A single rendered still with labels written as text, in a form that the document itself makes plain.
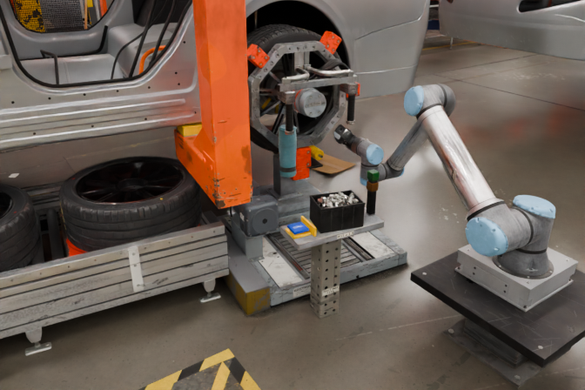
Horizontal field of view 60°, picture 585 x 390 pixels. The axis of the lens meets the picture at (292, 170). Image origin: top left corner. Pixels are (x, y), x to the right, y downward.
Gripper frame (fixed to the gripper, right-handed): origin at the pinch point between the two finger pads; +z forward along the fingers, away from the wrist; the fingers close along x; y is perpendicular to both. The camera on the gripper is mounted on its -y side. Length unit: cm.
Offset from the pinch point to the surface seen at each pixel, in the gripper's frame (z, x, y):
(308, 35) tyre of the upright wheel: 8, 27, -45
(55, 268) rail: -28, -122, -85
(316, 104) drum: -14.4, 0.9, -29.7
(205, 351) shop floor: -59, -114, -24
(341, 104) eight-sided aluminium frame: 1.2, 12.9, -6.9
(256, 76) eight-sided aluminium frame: 0, -7, -57
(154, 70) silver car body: 20, -36, -90
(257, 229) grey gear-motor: -21, -65, -15
